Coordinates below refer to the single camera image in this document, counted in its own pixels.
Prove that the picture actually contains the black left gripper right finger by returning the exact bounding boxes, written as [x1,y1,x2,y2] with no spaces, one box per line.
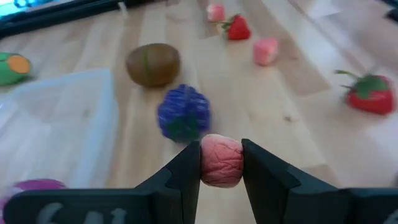
[241,138,352,224]

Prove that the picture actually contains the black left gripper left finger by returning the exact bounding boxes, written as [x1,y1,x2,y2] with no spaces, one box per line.
[135,140,202,224]

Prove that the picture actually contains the pink squishy toy cube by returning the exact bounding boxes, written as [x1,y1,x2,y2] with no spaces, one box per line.
[252,37,279,67]
[206,3,226,22]
[200,133,244,189]

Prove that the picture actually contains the brown toy kiwi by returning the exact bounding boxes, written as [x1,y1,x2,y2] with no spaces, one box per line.
[125,42,182,88]

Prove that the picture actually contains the purple toy grapes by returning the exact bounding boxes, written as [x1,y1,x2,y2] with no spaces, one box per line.
[157,83,212,142]

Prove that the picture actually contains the red toy strawberry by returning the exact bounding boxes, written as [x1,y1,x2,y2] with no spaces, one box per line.
[211,13,252,41]
[334,69,396,116]

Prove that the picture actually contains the purple white striped toy onion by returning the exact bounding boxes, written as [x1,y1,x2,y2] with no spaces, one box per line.
[0,179,67,215]

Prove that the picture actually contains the dark green toy fruit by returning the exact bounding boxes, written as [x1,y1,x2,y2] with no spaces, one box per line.
[0,52,32,87]

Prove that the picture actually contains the clear plastic tupperware container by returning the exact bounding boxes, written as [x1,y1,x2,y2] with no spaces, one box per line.
[0,68,119,191]

